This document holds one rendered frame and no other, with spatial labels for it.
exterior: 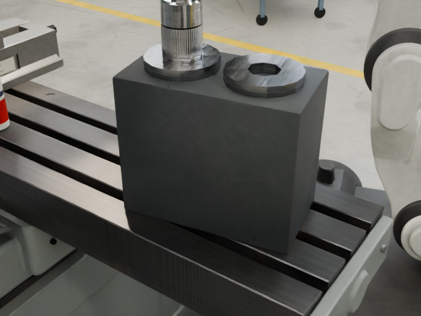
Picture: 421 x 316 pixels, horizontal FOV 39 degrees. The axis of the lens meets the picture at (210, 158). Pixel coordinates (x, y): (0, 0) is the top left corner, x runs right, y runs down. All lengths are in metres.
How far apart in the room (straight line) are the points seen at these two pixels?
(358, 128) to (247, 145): 2.39
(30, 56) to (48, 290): 0.43
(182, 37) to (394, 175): 0.65
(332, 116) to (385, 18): 2.05
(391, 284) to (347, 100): 2.08
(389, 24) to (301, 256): 0.50
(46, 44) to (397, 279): 0.84
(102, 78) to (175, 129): 2.83
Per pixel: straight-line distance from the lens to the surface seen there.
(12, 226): 0.90
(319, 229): 0.75
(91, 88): 3.38
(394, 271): 1.32
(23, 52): 1.15
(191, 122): 0.65
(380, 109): 1.08
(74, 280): 1.06
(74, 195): 0.81
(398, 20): 1.07
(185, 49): 0.67
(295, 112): 0.60
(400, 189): 1.22
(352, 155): 2.78
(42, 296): 1.02
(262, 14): 4.24
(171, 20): 0.66
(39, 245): 0.93
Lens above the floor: 1.43
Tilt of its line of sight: 32 degrees down
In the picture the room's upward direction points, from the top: straight up
